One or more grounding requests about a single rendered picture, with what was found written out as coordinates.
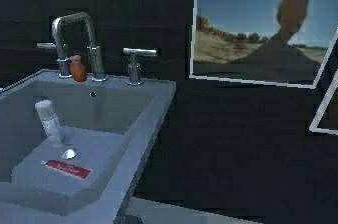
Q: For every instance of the white toilet paper roll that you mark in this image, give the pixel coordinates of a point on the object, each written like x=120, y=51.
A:
x=50, y=121

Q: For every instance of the grey sink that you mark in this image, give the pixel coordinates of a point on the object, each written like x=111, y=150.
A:
x=133, y=133

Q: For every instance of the orange soap bottle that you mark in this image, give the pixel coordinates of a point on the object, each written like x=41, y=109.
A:
x=77, y=70

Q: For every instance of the silver faucet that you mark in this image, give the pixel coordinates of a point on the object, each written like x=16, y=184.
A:
x=92, y=43

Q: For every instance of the red toothpaste tube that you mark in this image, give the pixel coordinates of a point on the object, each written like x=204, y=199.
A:
x=68, y=168

